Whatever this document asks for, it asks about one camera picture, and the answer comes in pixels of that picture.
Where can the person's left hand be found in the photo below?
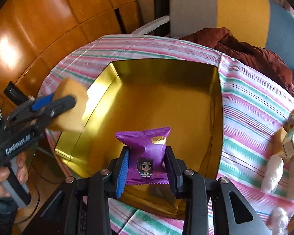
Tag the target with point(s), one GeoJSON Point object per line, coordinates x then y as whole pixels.
{"type": "Point", "coordinates": [22, 174]}

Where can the purple snack packet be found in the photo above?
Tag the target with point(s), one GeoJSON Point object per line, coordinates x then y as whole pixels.
{"type": "Point", "coordinates": [146, 155]}

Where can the white plastic wrap ball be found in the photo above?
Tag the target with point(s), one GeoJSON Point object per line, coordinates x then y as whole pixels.
{"type": "Point", "coordinates": [273, 174]}

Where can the dark red jacket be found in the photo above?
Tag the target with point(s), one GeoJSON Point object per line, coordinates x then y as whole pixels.
{"type": "Point", "coordinates": [262, 60]}

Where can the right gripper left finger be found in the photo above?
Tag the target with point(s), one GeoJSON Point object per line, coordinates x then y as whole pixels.
{"type": "Point", "coordinates": [119, 173]}

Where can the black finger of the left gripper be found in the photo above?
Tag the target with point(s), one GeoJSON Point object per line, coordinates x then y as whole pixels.
{"type": "Point", "coordinates": [56, 108]}

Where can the gold metal tin box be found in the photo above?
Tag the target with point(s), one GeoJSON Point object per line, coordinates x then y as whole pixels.
{"type": "Point", "coordinates": [136, 95]}

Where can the wooden wardrobe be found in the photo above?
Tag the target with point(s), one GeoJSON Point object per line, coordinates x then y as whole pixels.
{"type": "Point", "coordinates": [35, 35]}

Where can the grey yellow blue chair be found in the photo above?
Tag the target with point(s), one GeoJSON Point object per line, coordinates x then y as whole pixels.
{"type": "Point", "coordinates": [261, 23]}

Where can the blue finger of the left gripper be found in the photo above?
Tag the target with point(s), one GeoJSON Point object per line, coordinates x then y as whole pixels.
{"type": "Point", "coordinates": [41, 102]}

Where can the beige printed carton box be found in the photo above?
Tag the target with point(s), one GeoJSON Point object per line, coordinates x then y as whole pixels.
{"type": "Point", "coordinates": [288, 144]}

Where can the yellow sponge block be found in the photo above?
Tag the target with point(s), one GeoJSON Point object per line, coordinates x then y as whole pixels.
{"type": "Point", "coordinates": [71, 120]}
{"type": "Point", "coordinates": [278, 138]}

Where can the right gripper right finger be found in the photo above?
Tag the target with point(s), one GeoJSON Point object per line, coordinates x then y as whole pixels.
{"type": "Point", "coordinates": [174, 169]}

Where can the striped pink green tablecloth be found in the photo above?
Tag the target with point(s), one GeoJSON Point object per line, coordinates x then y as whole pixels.
{"type": "Point", "coordinates": [254, 105]}

